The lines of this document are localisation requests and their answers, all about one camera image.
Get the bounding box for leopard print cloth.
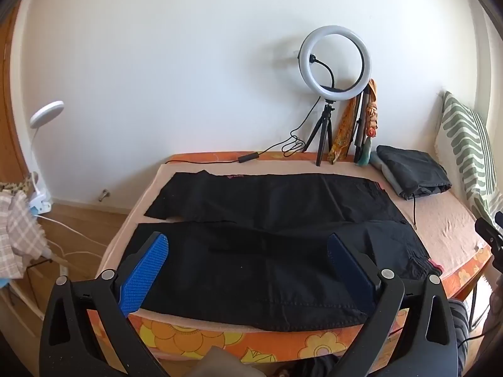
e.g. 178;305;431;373
0;177;34;197

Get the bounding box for white ring light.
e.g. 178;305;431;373
298;25;373;101

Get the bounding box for dark grey folded garment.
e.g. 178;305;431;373
376;145;452;232

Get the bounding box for white cable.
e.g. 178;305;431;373
37;214;107;264

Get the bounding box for orange patterned scarf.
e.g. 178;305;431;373
328;96;362;163

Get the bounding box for checkered cloth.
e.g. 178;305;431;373
0;192;50;279

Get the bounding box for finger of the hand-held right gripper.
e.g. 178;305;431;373
473;212;503;271

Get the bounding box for wooden door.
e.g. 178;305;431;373
0;8;30;183

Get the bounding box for black ring light cable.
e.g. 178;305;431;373
169;96;327;164

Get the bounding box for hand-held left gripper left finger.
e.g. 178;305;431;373
38;232;170;377

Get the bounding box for silver folded tripod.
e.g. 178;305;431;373
354;88;372;163

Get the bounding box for orange floral mattress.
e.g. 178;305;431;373
86;150;494;364

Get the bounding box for green striped pillow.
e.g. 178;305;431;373
434;91;503;228

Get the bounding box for white clip desk lamp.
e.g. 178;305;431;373
29;101;65;215

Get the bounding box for person's striped grey clothing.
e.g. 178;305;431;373
448;298;471;374

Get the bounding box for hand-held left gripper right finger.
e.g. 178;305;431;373
327;232;460;377

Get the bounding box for black tripod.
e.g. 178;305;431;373
302;100;334;167

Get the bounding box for light blue folded garment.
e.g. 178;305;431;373
369;151;405;197

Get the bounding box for black pants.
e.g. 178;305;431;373
143;170;445;332

